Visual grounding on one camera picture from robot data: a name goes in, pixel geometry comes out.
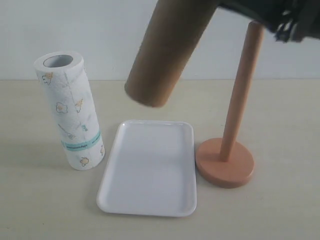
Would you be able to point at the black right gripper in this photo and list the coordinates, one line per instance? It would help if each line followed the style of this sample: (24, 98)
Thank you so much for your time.
(288, 20)

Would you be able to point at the brown cardboard tube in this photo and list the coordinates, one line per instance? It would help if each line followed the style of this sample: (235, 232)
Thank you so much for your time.
(173, 32)

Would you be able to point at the printed white paper towel roll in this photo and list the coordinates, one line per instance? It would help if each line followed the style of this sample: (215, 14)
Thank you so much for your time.
(64, 79)

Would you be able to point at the wooden paper towel holder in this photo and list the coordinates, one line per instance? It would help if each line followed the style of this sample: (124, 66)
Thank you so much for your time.
(224, 162)

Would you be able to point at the white rectangular plastic tray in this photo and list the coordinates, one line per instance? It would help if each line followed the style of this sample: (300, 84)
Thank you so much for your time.
(150, 170)

